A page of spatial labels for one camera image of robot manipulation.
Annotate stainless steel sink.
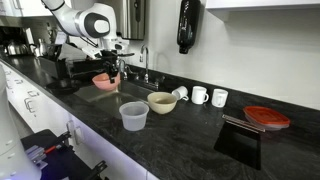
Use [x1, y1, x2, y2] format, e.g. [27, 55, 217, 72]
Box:
[73, 79, 158, 119]

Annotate beige bowl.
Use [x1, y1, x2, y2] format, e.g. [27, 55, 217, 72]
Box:
[146, 91, 178, 115]

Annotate metal jug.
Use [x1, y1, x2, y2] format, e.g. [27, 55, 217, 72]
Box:
[33, 38, 48, 58]

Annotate silver aluminium bars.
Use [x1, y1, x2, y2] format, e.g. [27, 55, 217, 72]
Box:
[24, 144, 48, 170]

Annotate white wall cabinet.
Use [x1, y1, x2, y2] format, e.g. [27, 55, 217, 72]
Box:
[204, 0, 320, 23]

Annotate black cart top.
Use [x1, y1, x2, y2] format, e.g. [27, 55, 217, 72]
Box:
[20, 129, 111, 180]

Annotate black dish rack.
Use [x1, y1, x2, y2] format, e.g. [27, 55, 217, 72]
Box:
[37, 54, 111, 81]

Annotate clear plastic tub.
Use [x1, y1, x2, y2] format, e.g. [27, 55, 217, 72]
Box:
[118, 101, 150, 132]

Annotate chrome side sprayer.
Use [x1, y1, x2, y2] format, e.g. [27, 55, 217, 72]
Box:
[118, 58, 130, 81]

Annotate pink bowl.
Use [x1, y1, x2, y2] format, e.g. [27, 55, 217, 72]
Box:
[91, 72, 122, 92]

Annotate steel paper towel dispenser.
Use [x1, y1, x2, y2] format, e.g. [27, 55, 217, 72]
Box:
[111, 0, 147, 41]

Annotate white mug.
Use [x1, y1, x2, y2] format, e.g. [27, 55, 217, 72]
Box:
[190, 85, 210, 106]
[211, 88, 230, 109]
[171, 85, 190, 102]

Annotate flat black board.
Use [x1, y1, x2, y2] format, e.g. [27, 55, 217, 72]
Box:
[213, 119, 263, 171]

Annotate silver metal bar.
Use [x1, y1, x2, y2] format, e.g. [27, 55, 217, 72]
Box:
[221, 113, 267, 134]

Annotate chrome faucet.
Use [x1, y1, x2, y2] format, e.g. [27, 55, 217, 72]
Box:
[139, 44, 166, 91]

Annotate red lidded container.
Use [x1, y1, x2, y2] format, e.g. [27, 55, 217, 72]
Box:
[242, 105, 292, 132]

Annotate black soap dispenser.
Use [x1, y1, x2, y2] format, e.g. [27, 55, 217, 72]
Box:
[176, 0, 202, 55]

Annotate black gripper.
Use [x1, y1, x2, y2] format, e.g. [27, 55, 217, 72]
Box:
[101, 49, 121, 84]

